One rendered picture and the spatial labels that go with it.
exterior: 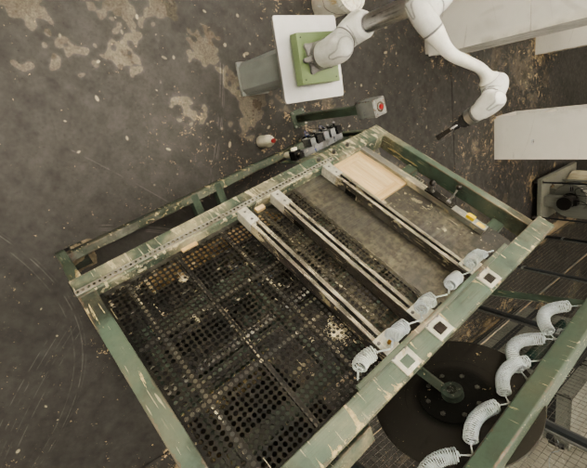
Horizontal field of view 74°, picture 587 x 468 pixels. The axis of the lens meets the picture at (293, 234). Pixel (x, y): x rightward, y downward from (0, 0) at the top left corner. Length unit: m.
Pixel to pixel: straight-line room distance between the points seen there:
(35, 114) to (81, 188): 0.49
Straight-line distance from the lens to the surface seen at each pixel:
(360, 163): 2.65
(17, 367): 3.09
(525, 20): 4.36
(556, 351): 2.43
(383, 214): 2.28
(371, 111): 2.84
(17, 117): 2.83
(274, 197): 2.24
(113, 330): 1.87
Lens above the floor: 2.82
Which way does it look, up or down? 53 degrees down
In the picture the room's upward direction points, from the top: 104 degrees clockwise
